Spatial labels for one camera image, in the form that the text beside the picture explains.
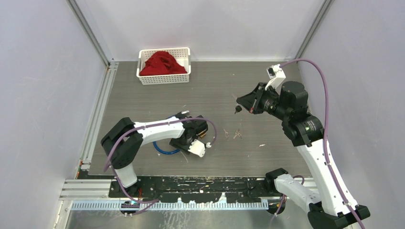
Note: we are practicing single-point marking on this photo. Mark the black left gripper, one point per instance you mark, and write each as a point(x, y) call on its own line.
point(174, 142)

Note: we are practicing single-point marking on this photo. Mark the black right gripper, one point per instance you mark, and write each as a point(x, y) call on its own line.
point(251, 101)

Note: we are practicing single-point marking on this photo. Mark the black headed key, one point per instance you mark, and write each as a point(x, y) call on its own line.
point(238, 109)

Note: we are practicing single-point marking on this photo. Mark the small silver key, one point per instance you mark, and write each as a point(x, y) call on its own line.
point(226, 134)

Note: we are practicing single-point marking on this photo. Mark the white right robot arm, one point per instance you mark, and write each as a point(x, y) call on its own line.
point(332, 206)

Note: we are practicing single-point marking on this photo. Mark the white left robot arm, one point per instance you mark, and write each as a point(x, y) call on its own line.
point(123, 141)

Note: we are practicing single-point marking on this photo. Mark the silver key bunch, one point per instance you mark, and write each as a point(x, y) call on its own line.
point(237, 134)

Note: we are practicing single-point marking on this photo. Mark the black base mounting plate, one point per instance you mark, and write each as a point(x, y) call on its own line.
point(201, 189)

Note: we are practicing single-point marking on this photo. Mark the white perforated plastic basket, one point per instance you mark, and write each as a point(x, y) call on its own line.
point(182, 56)

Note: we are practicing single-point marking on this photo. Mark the red cloth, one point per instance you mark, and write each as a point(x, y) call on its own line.
point(162, 63)

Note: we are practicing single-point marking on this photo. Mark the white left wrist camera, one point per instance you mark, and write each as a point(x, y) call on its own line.
point(198, 148)

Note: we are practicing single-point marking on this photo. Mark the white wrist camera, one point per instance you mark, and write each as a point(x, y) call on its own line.
point(198, 148)
point(276, 76)

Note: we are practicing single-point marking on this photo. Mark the blue cable lock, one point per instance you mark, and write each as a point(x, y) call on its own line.
point(165, 151)

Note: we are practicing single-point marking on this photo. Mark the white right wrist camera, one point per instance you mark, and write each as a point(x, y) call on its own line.
point(276, 76)

